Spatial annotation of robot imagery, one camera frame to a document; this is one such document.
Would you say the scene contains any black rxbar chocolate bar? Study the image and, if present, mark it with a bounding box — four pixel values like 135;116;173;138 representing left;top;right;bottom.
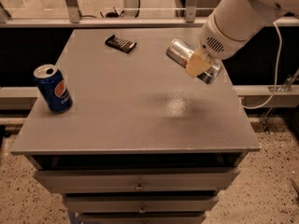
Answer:
105;35;136;53

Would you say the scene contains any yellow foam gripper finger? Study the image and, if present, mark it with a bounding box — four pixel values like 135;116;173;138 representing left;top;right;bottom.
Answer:
186;47;214;78

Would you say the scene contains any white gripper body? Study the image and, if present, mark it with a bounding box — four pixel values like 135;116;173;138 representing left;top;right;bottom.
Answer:
197;10;250;61

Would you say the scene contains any bottom grey drawer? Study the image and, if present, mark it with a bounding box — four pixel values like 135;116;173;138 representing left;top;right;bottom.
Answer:
80;215;206;224

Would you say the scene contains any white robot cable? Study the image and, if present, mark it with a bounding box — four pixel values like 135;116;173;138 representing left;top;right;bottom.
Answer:
242;21;284;110

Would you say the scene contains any blue pepsi can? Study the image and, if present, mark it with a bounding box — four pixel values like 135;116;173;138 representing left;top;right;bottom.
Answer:
34;64;73;113

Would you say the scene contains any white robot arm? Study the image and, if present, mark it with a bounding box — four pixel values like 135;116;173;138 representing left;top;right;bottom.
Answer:
186;0;299;77

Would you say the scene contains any silver blue redbull can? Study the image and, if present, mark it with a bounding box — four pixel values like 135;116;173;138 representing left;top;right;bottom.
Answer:
166;38;222;84

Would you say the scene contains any top grey drawer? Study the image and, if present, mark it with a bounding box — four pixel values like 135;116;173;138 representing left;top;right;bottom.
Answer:
34;168;240;194

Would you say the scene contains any middle grey drawer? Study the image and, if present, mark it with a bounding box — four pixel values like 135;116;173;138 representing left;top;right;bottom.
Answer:
64;195;219;213

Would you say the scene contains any grey drawer cabinet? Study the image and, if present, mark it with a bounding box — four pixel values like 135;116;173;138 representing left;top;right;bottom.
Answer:
11;29;260;217

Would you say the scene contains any grey drawer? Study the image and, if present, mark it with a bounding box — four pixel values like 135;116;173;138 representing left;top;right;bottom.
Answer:
64;195;219;213
80;215;206;224
34;168;240;194

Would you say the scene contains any grey metal railing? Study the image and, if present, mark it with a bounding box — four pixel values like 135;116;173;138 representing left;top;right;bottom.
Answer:
0;0;299;29

